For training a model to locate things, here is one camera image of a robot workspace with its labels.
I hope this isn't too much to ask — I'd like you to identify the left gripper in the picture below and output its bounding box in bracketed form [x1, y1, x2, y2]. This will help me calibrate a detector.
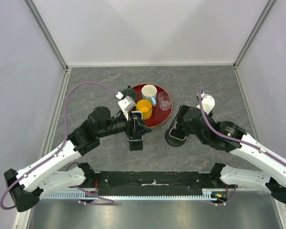
[98, 110, 152, 140]

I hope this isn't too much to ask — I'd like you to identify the blue case phone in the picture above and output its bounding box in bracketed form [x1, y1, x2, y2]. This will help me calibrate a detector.
[127, 111, 143, 142]

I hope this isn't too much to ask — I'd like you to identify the beige case phone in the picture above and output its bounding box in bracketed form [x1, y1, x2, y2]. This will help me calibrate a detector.
[168, 128, 187, 141]

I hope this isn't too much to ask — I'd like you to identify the black round-base phone stand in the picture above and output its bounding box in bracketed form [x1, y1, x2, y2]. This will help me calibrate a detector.
[165, 129, 186, 147]

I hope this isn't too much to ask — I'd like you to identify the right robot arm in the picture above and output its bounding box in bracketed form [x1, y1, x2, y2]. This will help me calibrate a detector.
[165, 104, 286, 204]

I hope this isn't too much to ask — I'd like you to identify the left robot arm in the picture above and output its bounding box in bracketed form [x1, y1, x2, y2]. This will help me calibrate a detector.
[4, 106, 151, 212]

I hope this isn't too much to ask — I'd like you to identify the black folding phone stand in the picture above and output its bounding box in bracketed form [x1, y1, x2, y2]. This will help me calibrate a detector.
[129, 141, 143, 151]

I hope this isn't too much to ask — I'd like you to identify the yellow mug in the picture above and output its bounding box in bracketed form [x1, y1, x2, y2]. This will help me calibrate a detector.
[136, 99, 153, 120]

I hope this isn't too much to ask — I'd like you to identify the red round tray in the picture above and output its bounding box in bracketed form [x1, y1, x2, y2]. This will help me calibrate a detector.
[132, 84, 173, 127]

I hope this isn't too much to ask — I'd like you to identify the clear glass cup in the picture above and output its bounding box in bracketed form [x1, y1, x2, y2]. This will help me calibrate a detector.
[158, 91, 172, 111]

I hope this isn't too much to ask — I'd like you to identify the light blue mug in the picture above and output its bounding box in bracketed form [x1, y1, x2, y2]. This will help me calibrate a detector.
[141, 84, 157, 106]

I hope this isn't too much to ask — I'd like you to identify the dark green mug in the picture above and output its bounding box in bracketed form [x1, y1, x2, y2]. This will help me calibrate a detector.
[122, 85, 137, 103]

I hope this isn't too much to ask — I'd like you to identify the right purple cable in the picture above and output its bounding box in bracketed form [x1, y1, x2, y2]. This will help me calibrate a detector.
[197, 87, 286, 207]

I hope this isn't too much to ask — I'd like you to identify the purple cable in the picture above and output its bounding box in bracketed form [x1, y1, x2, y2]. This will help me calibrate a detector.
[0, 81, 123, 210]
[197, 87, 286, 207]

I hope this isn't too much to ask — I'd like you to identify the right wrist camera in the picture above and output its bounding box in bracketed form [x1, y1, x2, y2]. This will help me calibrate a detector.
[201, 94, 215, 117]

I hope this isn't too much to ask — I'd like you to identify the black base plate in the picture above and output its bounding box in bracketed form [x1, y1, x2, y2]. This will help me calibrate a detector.
[85, 170, 239, 198]

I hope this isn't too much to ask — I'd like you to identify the slotted cable duct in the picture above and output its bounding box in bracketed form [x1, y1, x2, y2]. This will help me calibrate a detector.
[43, 189, 217, 201]

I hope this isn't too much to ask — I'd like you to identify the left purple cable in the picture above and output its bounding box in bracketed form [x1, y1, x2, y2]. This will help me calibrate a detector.
[0, 81, 123, 210]

